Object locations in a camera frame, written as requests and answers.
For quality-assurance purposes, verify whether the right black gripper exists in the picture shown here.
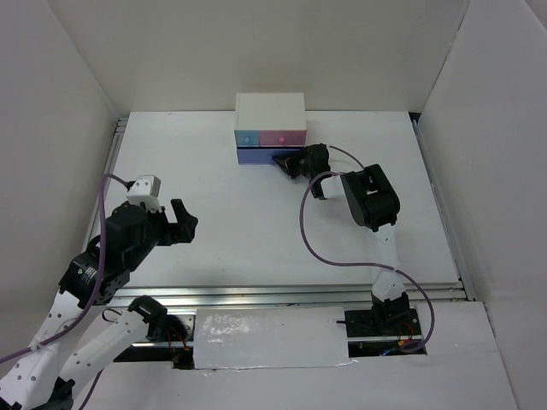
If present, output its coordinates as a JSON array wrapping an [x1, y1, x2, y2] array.
[[273, 147, 315, 180]]

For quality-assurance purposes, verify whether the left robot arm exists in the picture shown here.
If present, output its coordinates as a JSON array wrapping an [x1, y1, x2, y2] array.
[[1, 199, 198, 409]]

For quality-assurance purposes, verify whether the aluminium front rail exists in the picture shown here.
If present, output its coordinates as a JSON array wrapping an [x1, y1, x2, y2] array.
[[102, 284, 467, 307]]

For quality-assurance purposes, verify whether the light blue small drawer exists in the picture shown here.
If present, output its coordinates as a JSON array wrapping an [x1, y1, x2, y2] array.
[[234, 130, 260, 148]]

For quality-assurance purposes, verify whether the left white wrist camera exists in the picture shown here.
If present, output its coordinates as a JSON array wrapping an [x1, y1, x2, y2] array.
[[126, 175, 162, 214]]

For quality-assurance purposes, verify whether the white drawer cabinet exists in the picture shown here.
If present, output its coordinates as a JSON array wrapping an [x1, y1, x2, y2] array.
[[233, 91, 308, 167]]

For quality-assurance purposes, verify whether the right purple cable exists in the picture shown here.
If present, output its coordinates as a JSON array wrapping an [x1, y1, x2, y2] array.
[[298, 144, 436, 354]]

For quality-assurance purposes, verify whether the purple cable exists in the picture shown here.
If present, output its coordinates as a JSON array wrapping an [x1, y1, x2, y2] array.
[[298, 144, 436, 354], [0, 173, 136, 410]]

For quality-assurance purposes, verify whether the purple bottom drawer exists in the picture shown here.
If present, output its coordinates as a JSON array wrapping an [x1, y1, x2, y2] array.
[[236, 147, 301, 165]]

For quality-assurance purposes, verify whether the white taped cover plate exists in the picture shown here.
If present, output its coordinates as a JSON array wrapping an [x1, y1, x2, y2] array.
[[193, 307, 350, 370]]

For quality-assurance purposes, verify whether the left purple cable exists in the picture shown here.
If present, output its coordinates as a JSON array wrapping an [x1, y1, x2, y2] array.
[[0, 173, 136, 410]]

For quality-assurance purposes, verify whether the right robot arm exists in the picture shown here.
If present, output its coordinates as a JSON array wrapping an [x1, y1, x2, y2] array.
[[273, 143, 410, 335]]

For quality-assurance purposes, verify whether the pink drawer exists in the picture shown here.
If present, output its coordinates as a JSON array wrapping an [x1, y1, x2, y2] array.
[[259, 130, 307, 147]]

